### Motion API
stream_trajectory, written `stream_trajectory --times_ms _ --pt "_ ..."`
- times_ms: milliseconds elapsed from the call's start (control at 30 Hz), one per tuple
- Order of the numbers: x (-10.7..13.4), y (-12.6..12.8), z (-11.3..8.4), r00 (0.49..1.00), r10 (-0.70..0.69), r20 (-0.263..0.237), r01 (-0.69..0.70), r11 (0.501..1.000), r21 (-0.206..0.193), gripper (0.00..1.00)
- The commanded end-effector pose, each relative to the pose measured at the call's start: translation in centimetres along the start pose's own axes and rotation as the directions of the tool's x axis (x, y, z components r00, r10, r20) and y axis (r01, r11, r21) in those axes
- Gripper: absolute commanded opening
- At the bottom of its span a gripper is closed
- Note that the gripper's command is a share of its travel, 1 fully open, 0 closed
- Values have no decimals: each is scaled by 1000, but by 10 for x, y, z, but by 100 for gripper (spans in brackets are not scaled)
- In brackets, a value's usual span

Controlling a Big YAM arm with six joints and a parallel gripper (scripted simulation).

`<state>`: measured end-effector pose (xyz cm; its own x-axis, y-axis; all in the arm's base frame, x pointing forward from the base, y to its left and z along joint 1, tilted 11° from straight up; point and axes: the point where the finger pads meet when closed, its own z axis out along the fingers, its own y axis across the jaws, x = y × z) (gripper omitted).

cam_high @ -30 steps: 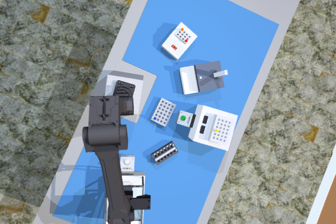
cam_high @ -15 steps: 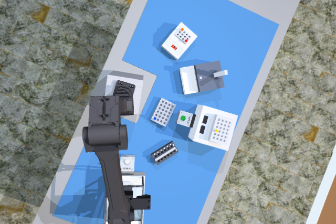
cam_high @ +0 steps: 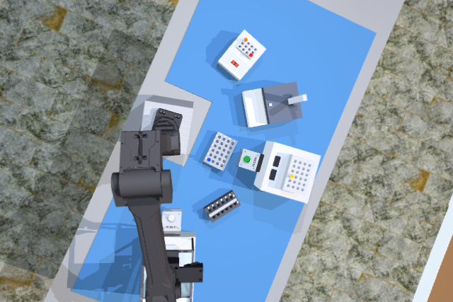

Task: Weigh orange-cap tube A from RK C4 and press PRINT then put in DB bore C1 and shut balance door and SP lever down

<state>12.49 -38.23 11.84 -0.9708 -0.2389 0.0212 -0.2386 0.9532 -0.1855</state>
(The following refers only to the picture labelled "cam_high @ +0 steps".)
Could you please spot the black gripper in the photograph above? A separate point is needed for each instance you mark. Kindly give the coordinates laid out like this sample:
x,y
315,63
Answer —
x,y
172,253

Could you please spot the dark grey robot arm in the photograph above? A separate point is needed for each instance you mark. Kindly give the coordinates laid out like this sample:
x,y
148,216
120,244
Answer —
x,y
143,186

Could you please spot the blue bench mat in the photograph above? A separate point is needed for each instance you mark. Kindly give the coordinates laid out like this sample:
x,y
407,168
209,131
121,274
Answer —
x,y
241,252

